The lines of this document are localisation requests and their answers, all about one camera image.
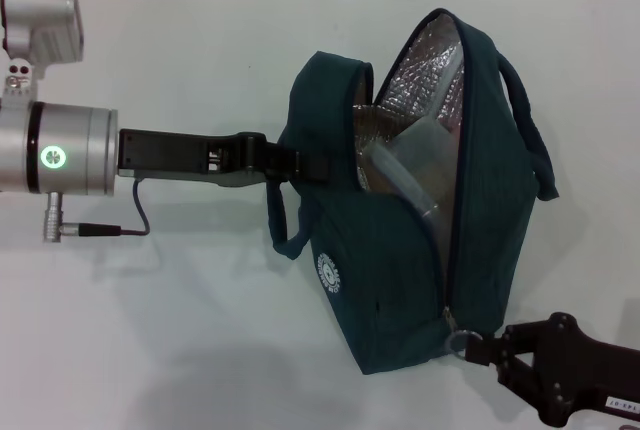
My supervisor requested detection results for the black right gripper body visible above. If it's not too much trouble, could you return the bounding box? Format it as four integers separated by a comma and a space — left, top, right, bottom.
502, 312, 640, 425

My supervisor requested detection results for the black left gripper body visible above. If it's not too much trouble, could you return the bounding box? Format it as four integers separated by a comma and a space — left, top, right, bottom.
117, 127, 276, 190

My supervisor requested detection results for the metal zipper pull ring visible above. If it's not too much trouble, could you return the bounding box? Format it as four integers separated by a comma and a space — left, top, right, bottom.
442, 307, 484, 356

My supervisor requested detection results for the clear plastic food container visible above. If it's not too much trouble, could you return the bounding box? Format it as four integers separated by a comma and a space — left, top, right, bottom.
362, 117, 454, 224

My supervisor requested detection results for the dark teal insulated lunch bag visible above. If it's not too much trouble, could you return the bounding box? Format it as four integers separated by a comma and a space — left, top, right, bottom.
264, 7, 560, 376

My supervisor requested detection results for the left arm connector cable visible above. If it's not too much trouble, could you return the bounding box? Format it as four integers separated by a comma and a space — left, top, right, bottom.
42, 177, 152, 245

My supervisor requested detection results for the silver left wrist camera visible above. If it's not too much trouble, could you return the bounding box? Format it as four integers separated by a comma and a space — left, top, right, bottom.
0, 0, 84, 101

